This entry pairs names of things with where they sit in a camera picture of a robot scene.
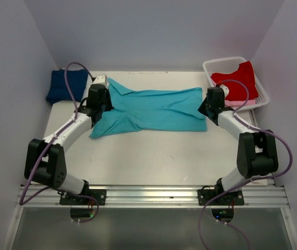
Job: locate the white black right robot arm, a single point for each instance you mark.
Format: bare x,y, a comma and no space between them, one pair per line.
256,154

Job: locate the pink t shirt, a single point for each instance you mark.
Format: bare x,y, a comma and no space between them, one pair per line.
240,94

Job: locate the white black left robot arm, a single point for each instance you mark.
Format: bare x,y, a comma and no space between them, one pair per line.
46,161

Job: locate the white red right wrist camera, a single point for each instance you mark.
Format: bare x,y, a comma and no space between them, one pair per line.
224,88

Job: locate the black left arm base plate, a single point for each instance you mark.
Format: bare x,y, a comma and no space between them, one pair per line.
92,197

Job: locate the aluminium mounting rail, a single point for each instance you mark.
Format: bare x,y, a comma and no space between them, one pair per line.
159,168

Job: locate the red t shirt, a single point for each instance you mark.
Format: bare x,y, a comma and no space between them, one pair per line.
244,73

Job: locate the turquoise t shirt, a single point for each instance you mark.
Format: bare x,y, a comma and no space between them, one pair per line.
160,110

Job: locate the folded navy blue t shirt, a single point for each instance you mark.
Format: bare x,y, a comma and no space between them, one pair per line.
77,80

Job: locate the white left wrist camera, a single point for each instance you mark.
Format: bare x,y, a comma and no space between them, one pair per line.
101,79

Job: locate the white plastic laundry basket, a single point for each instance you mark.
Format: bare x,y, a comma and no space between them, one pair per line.
229,65

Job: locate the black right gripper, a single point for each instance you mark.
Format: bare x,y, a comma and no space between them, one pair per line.
202,110

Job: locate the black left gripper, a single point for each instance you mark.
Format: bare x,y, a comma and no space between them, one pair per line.
109,105

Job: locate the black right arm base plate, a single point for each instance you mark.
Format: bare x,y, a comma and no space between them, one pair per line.
206,193

